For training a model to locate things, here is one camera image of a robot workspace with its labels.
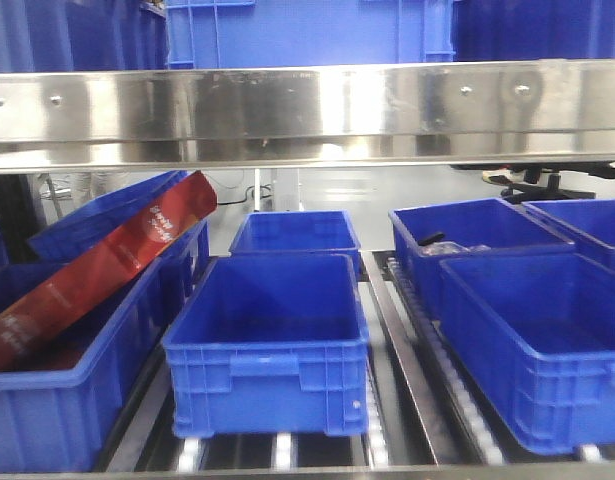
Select blue bin rear right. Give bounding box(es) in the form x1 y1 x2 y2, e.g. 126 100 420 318
389 198 575 319

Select blue bin front right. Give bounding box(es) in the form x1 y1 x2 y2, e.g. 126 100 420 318
440 254 615 455

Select black office chair base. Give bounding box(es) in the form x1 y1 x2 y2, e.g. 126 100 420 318
481 162 615 205

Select stainless steel shelf beam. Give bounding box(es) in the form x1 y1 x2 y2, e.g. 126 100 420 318
0 59 615 174

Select red snack bag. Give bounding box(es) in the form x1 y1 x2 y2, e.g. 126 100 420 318
0 171 217 372

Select clear plastic bag items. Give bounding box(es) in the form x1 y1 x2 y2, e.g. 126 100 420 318
417 231 491 256

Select steel roller rail divider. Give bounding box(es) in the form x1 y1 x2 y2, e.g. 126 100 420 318
361 251 506 466

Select large blue crate upper shelf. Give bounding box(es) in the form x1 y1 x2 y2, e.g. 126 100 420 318
165 0 455 69

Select tilted blue bin rear left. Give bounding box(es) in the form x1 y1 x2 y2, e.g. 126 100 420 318
28 170 209 296

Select blue bin front centre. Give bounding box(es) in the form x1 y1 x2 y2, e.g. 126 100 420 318
162 254 369 439

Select blue bin rear centre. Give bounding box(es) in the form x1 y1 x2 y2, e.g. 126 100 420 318
229 210 362 278

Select blue bin front left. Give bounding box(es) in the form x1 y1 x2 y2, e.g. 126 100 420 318
0 257 188 474

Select blue bin far right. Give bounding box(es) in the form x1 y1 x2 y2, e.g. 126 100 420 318
523 199 615 271

